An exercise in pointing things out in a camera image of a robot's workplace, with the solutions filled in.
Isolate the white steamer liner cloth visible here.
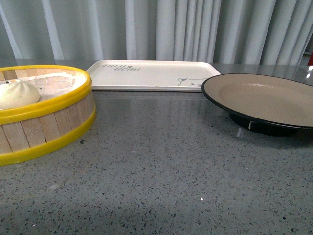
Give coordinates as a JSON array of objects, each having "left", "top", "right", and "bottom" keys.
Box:
[{"left": 18, "top": 72, "right": 87, "bottom": 102}]

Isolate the beige plate with black rim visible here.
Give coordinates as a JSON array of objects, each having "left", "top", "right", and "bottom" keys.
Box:
[{"left": 201, "top": 73, "right": 313, "bottom": 136}]

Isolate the white rectangular bear tray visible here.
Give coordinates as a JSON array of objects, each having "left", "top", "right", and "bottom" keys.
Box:
[{"left": 87, "top": 60, "right": 220, "bottom": 92}]

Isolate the white steamed bun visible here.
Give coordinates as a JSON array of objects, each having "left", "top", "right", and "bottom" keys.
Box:
[{"left": 0, "top": 80, "right": 40, "bottom": 109}]

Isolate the red fire extinguisher box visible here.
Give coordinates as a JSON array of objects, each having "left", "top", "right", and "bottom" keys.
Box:
[{"left": 308, "top": 53, "right": 313, "bottom": 66}]

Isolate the yellow rimmed bamboo steamer basket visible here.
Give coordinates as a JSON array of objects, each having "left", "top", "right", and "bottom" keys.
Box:
[{"left": 0, "top": 65, "right": 96, "bottom": 166}]

